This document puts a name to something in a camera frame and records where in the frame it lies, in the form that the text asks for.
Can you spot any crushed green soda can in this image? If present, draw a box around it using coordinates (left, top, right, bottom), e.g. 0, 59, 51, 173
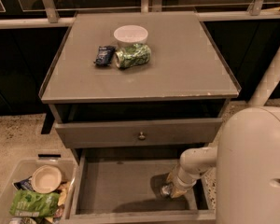
116, 44, 151, 69

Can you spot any grey closed upper drawer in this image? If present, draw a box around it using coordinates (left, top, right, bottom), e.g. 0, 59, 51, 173
55, 118, 222, 149

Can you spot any dark blue snack packet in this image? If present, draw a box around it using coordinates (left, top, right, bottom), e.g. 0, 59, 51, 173
94, 46, 116, 66

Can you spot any grey open middle drawer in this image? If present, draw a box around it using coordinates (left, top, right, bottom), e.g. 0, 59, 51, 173
62, 147, 216, 224

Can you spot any grey drawer cabinet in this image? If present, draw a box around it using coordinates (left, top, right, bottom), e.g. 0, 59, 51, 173
38, 11, 242, 224

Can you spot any blue snack bag in bin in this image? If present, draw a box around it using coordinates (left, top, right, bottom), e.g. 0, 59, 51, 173
13, 177, 34, 191

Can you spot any silver redbull can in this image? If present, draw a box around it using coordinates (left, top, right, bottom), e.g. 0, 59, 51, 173
160, 184, 173, 198

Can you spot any beige paper bowl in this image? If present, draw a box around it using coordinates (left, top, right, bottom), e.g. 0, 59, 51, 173
31, 165, 62, 193

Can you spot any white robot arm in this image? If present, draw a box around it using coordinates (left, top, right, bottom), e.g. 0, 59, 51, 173
161, 47, 280, 224

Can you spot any metal window railing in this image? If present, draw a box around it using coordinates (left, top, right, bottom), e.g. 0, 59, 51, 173
0, 0, 280, 29

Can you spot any white round bowl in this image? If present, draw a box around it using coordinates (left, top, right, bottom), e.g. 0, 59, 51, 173
114, 25, 148, 47

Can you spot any green chip bag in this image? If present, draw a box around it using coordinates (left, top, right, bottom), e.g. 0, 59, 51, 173
9, 190, 60, 217

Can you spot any round brass drawer knob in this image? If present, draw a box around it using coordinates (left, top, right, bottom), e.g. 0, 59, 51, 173
138, 132, 146, 141

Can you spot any clear plastic storage bin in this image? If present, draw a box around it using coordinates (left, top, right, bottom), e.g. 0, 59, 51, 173
0, 158, 77, 224

